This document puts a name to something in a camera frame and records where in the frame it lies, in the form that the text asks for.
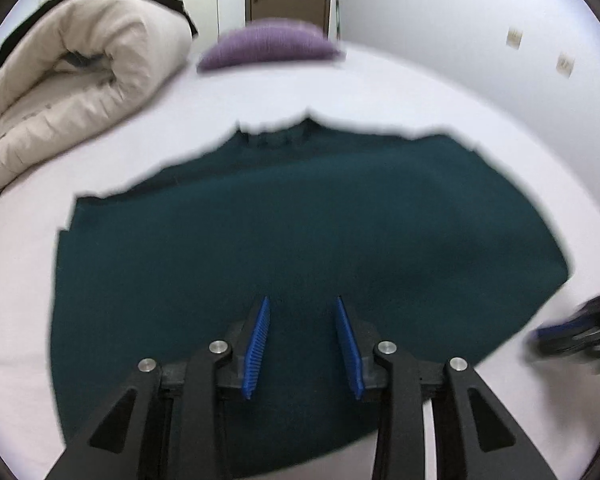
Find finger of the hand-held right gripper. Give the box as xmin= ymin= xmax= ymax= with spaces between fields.
xmin=527 ymin=317 xmax=592 ymax=357

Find purple cushion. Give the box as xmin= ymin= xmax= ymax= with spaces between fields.
xmin=196 ymin=17 xmax=346 ymax=74

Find black cloth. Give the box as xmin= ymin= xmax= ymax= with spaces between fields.
xmin=0 ymin=0 xmax=200 ymax=63

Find beige folded duvet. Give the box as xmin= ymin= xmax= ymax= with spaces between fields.
xmin=0 ymin=0 xmax=194 ymax=201

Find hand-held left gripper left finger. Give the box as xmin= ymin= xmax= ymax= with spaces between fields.
xmin=45 ymin=295 xmax=272 ymax=480

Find dark green sweater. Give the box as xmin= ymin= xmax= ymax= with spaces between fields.
xmin=47 ymin=115 xmax=574 ymax=480

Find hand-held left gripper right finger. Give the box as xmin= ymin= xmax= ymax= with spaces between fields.
xmin=334 ymin=295 xmax=557 ymax=480

